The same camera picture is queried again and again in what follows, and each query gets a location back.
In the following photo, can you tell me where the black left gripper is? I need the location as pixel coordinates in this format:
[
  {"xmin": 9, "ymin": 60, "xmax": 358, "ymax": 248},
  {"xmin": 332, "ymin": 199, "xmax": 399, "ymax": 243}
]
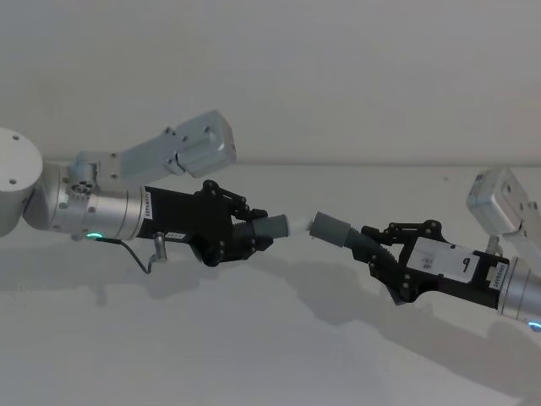
[{"xmin": 138, "ymin": 179, "xmax": 275, "ymax": 268}]

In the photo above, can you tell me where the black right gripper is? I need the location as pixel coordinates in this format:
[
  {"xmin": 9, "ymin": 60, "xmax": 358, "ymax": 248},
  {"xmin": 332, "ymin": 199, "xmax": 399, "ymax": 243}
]
[{"xmin": 360, "ymin": 219, "xmax": 511, "ymax": 313}]

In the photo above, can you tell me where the grey cuffed corrugated hose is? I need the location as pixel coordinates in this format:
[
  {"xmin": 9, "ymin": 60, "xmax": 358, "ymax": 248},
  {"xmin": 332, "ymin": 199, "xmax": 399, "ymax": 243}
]
[
  {"xmin": 231, "ymin": 213, "xmax": 292, "ymax": 260},
  {"xmin": 309, "ymin": 210, "xmax": 401, "ymax": 297}
]

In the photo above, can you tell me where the small white plastic piece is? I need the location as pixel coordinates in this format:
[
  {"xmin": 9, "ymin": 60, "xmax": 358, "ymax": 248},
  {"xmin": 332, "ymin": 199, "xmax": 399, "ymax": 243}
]
[{"xmin": 287, "ymin": 214, "xmax": 316, "ymax": 239}]

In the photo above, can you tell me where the white table cloth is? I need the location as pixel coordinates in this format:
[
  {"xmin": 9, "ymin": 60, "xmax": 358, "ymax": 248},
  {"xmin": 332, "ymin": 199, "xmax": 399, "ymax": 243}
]
[{"xmin": 0, "ymin": 156, "xmax": 541, "ymax": 406}]

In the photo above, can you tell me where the thin dark cable silver plug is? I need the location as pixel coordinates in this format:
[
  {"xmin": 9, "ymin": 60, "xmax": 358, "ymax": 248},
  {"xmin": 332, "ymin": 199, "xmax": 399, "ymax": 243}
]
[{"xmin": 90, "ymin": 231, "xmax": 169, "ymax": 275}]

